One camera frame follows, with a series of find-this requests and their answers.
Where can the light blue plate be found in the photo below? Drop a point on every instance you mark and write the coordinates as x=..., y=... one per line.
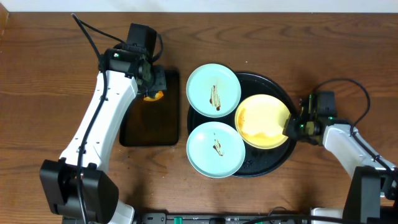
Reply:
x=213, y=90
x=215, y=150

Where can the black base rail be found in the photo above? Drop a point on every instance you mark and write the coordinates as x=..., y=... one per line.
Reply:
x=163, y=218

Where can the green and yellow sponge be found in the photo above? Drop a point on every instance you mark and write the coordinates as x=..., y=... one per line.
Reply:
x=154, y=96

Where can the yellow plate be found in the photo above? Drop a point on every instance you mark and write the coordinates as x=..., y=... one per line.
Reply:
x=260, y=120

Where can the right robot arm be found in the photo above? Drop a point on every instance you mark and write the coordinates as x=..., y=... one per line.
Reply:
x=372, y=177

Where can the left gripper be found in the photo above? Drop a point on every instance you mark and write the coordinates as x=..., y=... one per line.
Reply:
x=157, y=83

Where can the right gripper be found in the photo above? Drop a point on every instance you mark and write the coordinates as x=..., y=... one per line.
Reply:
x=290, y=130

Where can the black rectangular tray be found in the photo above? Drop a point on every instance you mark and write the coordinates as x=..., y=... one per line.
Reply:
x=154, y=123

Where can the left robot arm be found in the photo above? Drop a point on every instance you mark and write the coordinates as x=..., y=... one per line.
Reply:
x=76, y=186

